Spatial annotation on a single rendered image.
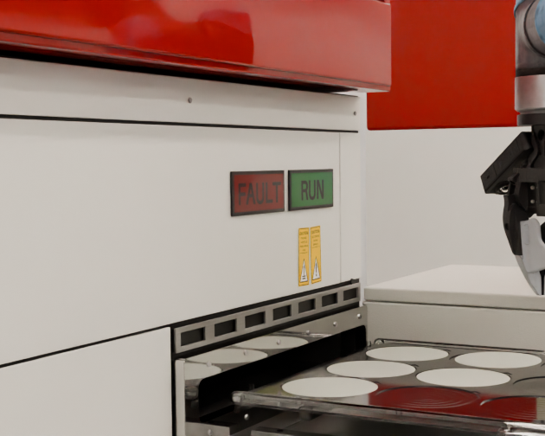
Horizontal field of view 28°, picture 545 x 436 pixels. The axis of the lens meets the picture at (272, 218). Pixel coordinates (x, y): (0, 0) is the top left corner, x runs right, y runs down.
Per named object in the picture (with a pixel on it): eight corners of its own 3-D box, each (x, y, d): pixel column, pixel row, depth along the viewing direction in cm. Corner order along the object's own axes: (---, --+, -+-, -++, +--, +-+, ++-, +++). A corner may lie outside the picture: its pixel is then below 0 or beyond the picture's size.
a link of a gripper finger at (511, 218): (509, 256, 126) (509, 180, 126) (503, 255, 128) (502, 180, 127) (544, 254, 128) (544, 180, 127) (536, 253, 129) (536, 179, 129)
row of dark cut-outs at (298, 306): (170, 353, 107) (170, 328, 107) (356, 300, 145) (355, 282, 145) (176, 353, 106) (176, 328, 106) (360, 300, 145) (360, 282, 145)
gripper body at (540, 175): (546, 221, 121) (546, 112, 120) (503, 217, 129) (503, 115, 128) (603, 219, 123) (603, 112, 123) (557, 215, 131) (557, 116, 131)
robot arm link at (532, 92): (502, 79, 128) (560, 80, 131) (502, 118, 128) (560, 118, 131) (539, 73, 121) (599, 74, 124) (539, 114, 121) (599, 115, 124)
